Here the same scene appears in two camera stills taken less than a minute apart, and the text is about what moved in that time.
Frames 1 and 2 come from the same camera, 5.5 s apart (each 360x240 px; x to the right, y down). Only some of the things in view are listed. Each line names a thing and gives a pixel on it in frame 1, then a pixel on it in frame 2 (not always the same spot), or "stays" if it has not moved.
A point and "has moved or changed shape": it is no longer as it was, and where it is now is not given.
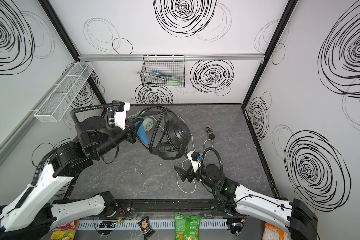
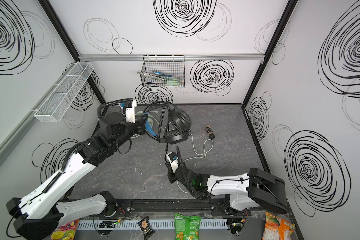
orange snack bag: x=272 y=232 stays
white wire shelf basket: x=56 y=105 stays
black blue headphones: x=159 y=130 has moved or changed shape
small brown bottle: x=210 y=133 stays
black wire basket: x=163 y=71 stays
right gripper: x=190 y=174 -> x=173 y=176
